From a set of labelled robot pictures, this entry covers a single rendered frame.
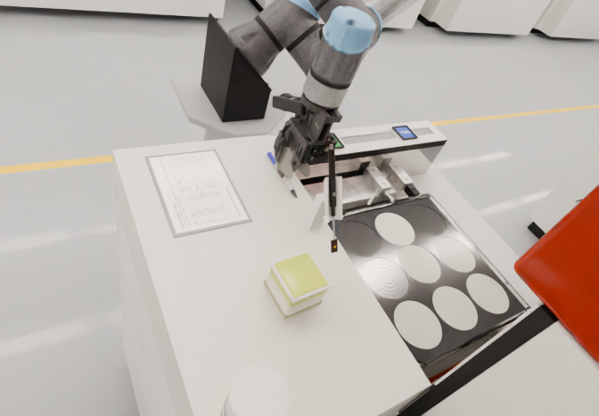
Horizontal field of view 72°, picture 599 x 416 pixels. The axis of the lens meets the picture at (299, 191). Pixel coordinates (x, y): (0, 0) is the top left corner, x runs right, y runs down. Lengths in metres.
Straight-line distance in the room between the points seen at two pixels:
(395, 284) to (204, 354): 0.43
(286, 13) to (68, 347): 1.32
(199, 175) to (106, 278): 1.07
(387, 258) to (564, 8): 6.48
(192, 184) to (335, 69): 0.35
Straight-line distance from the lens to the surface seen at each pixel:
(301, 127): 0.77
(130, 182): 0.83
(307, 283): 0.65
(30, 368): 1.72
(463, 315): 0.94
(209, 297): 0.68
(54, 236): 2.00
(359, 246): 0.92
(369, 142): 1.11
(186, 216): 0.77
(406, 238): 0.99
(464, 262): 1.04
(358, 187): 1.08
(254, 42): 1.18
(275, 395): 0.53
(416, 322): 0.87
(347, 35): 0.67
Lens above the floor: 1.55
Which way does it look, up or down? 42 degrees down
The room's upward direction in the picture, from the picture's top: 21 degrees clockwise
